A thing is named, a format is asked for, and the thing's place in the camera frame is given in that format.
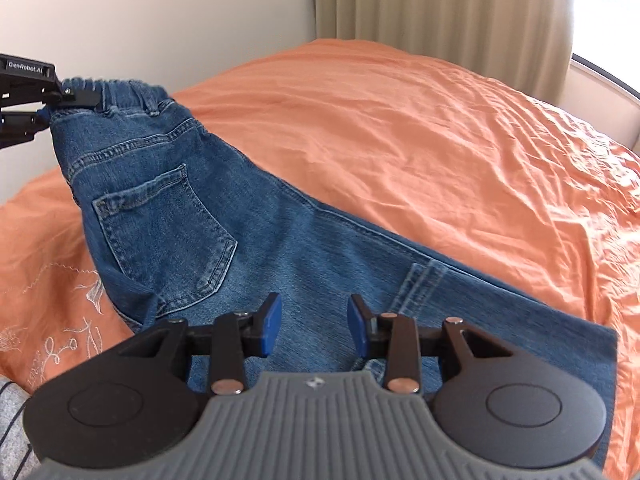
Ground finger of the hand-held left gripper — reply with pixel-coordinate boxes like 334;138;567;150
0;52;99;111
0;110;53;149

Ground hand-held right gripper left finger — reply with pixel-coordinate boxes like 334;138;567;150
120;292;282;396

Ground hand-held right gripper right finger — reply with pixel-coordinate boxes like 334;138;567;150
347;294;516;395

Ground blue denim pants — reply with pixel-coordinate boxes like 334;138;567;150
50;76;617;476

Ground orange bed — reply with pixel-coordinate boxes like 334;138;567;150
0;37;640;480

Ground grey striped shirt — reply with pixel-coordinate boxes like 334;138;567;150
0;379;43;480

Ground wide beige curtain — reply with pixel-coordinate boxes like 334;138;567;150
311;0;581;103

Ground window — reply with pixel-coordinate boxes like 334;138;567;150
570;0;640;107

